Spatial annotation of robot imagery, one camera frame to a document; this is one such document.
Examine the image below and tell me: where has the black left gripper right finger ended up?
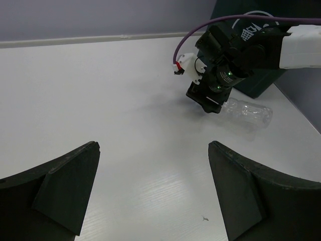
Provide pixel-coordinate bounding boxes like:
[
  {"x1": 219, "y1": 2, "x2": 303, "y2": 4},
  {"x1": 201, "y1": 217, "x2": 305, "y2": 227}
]
[{"x1": 208, "y1": 141, "x2": 320, "y2": 240}]

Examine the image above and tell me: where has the large clear unlabeled bottle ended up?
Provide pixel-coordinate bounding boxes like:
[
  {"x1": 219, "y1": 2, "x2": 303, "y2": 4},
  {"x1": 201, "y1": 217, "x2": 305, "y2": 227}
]
[{"x1": 221, "y1": 98, "x2": 273, "y2": 129}]

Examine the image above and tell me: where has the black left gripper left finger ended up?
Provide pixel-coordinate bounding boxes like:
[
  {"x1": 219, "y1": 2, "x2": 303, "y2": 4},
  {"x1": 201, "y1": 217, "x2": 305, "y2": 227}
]
[{"x1": 1, "y1": 141, "x2": 100, "y2": 240}]

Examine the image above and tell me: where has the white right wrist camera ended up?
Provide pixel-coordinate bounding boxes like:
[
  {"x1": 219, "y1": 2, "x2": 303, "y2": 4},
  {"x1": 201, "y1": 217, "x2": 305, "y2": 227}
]
[{"x1": 173, "y1": 53, "x2": 207, "y2": 85}]

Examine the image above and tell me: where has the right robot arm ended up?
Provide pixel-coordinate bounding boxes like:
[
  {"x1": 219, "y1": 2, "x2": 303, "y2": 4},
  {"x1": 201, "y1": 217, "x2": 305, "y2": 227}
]
[{"x1": 186, "y1": 23, "x2": 320, "y2": 113}]

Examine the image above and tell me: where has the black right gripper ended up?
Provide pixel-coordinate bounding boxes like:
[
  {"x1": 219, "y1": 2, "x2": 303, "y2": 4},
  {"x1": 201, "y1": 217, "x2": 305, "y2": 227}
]
[{"x1": 186, "y1": 24, "x2": 251, "y2": 113}]

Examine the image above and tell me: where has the dark green plastic bin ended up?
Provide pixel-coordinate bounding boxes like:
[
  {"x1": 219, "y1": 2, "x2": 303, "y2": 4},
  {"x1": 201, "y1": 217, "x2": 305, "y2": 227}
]
[{"x1": 195, "y1": 0, "x2": 321, "y2": 99}]

